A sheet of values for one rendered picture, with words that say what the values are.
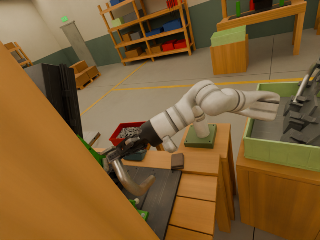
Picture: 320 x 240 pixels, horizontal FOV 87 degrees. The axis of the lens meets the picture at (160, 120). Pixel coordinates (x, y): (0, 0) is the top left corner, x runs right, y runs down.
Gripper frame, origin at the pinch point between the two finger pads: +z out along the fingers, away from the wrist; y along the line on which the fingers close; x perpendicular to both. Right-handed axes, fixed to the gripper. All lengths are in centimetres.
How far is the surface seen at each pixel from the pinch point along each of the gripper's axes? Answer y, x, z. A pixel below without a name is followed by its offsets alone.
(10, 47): -432, -743, 400
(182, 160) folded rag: -55, 10, -10
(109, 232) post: 28.2, 13.5, -8.1
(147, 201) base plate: -44, 18, 15
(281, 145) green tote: -49, 28, -57
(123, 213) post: 26.1, 12.7, -9.2
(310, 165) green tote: -54, 43, -64
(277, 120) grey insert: -76, 19, -76
